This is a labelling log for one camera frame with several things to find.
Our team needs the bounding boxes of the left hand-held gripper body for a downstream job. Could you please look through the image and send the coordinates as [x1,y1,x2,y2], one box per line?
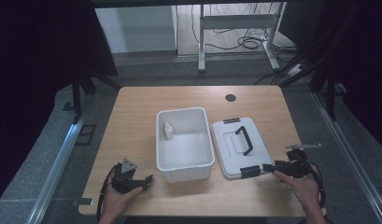
[109,157,144,195]

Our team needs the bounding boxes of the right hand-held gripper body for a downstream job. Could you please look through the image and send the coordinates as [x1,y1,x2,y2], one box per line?
[284,143,323,179]

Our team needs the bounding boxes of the grey lid with black handle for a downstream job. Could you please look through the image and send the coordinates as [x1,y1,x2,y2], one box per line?
[209,117,274,181]

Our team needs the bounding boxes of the person's left hand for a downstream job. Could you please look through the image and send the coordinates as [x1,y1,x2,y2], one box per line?
[100,185,144,219]

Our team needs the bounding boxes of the person's right hand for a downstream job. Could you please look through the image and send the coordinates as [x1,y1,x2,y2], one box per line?
[273,169,322,213]

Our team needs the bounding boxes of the white plastic storage box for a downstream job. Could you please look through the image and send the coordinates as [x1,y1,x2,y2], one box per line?
[155,106,217,184]

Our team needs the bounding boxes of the small white dropper bottle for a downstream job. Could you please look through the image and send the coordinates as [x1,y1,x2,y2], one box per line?
[163,121,176,141]

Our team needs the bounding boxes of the black metal stand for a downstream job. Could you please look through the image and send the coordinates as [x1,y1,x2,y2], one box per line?
[70,72,121,125]
[279,54,347,123]

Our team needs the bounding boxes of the white power strip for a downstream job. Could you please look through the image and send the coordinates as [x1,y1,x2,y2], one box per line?
[286,63,305,77]

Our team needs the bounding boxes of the dark curtain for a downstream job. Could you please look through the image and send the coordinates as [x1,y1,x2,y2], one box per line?
[278,0,382,154]
[0,0,120,207]

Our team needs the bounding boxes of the white cabinet panel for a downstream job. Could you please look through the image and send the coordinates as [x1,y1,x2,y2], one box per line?
[94,5,178,55]

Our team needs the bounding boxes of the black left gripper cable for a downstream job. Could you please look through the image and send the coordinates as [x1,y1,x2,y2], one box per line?
[95,162,122,222]

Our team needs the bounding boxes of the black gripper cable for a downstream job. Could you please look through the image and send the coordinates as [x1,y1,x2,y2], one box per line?
[305,158,327,210]
[95,162,122,222]

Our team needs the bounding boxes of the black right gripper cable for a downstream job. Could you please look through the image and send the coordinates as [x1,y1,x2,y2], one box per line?
[305,158,327,210]

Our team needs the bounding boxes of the aluminium floor rail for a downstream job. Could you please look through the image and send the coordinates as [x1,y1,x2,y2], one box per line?
[25,95,97,224]
[312,91,382,224]

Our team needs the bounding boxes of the black floor cables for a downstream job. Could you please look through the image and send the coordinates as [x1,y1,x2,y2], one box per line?
[190,3,299,53]

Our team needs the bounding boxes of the white metal desk frame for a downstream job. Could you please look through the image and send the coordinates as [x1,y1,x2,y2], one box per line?
[197,2,287,74]

